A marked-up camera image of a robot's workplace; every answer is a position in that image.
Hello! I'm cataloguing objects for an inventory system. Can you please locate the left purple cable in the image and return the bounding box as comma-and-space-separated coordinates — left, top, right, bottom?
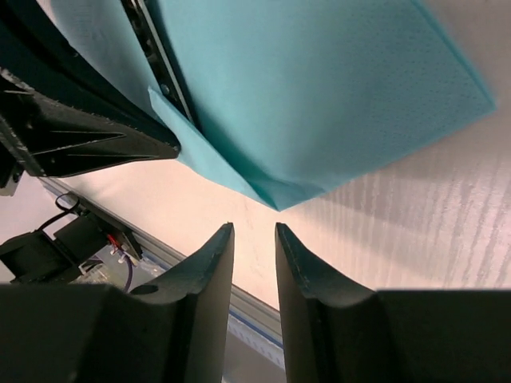
121, 255, 137, 294

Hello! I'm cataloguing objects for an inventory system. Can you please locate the white slotted cable duct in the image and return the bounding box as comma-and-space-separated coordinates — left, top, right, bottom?
228, 310, 285, 371

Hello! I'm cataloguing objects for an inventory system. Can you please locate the blue paper napkin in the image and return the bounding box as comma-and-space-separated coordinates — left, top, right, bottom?
50, 1, 495, 211

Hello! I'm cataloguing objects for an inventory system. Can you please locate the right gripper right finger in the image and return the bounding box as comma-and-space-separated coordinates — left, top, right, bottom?
275, 223, 510, 382

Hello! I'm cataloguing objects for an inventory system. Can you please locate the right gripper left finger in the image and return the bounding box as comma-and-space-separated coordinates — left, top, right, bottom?
0, 222, 236, 383

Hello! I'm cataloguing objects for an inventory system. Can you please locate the aluminium mounting rail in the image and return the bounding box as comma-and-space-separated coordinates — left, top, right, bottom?
38, 177, 284, 352

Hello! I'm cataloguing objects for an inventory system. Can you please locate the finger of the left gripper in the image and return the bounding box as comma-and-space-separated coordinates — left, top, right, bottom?
1, 1, 180, 178

